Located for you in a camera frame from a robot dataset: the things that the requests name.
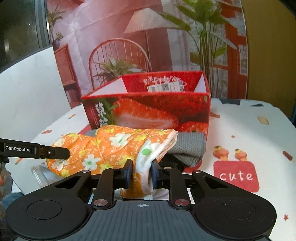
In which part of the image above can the white cartoon tablecloth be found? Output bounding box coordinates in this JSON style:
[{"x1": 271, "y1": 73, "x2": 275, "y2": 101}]
[{"x1": 9, "y1": 98, "x2": 296, "y2": 241}]

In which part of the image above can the living room backdrop poster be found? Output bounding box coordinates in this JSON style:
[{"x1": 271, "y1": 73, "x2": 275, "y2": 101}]
[{"x1": 47, "y1": 1, "x2": 248, "y2": 99}]

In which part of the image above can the red strawberry cardboard box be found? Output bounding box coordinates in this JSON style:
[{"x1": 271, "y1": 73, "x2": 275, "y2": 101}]
[{"x1": 82, "y1": 71, "x2": 211, "y2": 134}]

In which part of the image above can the orange floral oven mitt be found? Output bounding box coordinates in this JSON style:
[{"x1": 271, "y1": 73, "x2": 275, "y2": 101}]
[{"x1": 46, "y1": 125, "x2": 178, "y2": 200}]

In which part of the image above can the grey mesh cloth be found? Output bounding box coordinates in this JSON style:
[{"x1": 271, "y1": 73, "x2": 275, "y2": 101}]
[{"x1": 84, "y1": 125, "x2": 206, "y2": 173}]

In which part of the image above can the white barcode label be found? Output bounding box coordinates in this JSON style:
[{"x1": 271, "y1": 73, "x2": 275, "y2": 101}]
[{"x1": 147, "y1": 81, "x2": 185, "y2": 92}]

